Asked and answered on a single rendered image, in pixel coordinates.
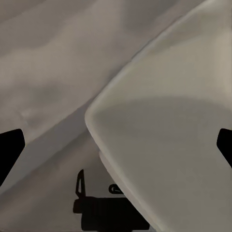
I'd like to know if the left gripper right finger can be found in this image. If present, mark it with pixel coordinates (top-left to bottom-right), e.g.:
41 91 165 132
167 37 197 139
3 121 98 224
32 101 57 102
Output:
217 128 232 167

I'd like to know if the bowl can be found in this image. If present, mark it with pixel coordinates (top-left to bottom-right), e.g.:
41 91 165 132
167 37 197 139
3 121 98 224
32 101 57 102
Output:
84 0 232 232

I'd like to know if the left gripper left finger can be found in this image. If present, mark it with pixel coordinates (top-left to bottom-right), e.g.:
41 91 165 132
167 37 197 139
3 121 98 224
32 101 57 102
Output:
0 129 25 186

